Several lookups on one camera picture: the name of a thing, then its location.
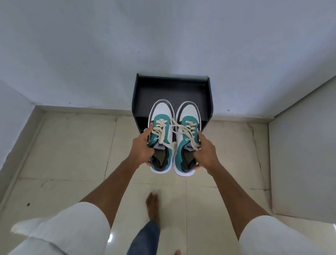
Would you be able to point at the person's left hand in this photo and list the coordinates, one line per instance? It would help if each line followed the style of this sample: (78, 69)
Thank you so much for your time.
(139, 149)

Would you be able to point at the person's right hand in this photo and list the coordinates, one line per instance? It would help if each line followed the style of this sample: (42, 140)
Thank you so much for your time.
(208, 157)

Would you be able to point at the cream shoelace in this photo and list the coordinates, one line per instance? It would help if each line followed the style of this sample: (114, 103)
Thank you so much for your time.
(162, 131)

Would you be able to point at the black wooden shoe rack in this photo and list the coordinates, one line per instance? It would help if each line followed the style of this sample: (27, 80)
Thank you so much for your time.
(170, 92)

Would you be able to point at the person's right forearm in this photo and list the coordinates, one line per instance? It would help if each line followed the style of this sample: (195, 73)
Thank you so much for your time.
(236, 199)

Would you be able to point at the person's left forearm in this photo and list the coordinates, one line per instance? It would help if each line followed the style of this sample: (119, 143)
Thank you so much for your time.
(110, 189)

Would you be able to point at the person's left foot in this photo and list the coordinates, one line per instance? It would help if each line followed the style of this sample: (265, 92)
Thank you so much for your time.
(153, 207)

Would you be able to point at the person's foot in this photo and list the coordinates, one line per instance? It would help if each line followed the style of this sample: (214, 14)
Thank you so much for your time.
(153, 207)
(177, 252)

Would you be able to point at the person's left jeans leg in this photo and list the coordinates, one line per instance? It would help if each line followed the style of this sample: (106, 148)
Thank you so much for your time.
(145, 239)

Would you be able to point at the person's right foot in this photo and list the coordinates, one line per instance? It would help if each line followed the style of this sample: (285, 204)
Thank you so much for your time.
(177, 252)

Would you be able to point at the person's right white sleeve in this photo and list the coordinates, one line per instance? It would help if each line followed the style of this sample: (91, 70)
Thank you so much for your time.
(273, 239)

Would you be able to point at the person's white sleeve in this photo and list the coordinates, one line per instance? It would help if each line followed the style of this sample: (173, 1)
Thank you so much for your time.
(273, 239)
(73, 231)

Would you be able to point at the person's left white sleeve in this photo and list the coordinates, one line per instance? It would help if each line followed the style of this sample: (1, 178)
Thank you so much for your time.
(73, 231)

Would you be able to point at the white door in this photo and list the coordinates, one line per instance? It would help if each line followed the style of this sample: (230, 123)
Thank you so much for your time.
(304, 157)

